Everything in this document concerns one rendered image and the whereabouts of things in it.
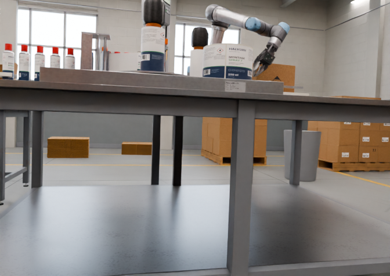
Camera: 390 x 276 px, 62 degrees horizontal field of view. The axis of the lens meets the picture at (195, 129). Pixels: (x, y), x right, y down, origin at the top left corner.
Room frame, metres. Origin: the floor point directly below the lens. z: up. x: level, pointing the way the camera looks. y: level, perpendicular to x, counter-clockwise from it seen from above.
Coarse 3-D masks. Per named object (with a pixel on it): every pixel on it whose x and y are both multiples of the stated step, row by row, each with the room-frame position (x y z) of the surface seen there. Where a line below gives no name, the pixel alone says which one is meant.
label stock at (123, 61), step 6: (102, 54) 1.67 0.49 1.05; (114, 54) 1.71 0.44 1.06; (120, 54) 1.70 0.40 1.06; (126, 54) 1.69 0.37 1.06; (132, 54) 1.68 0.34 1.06; (138, 54) 1.65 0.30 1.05; (102, 60) 1.67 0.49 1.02; (114, 60) 1.71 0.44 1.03; (120, 60) 1.70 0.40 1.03; (126, 60) 1.69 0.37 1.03; (132, 60) 1.68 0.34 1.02; (138, 60) 1.65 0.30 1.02; (102, 66) 1.66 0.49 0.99; (114, 66) 1.71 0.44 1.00; (120, 66) 1.70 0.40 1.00; (126, 66) 1.69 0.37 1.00; (132, 66) 1.68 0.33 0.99; (138, 66) 1.65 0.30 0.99
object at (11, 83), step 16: (0, 80) 0.89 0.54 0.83; (16, 80) 0.90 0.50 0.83; (192, 96) 1.04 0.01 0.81; (208, 96) 1.01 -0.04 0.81; (224, 96) 1.02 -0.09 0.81; (240, 96) 1.03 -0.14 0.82; (256, 96) 1.04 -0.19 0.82; (272, 96) 1.06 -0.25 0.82; (288, 96) 1.07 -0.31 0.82; (304, 96) 1.08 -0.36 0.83; (320, 96) 1.09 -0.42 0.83
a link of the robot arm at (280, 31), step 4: (280, 24) 1.94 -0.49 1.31; (284, 24) 1.93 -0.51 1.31; (272, 28) 1.96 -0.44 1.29; (276, 28) 1.94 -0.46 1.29; (280, 28) 1.92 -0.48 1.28; (284, 28) 1.92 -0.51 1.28; (288, 28) 1.94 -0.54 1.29; (272, 32) 1.95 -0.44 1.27; (276, 32) 1.93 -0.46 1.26; (280, 32) 1.92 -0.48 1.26; (284, 32) 1.92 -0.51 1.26; (272, 36) 1.93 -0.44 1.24; (276, 36) 1.92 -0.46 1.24; (280, 36) 1.92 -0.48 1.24; (284, 36) 1.93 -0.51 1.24; (280, 40) 1.92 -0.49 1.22
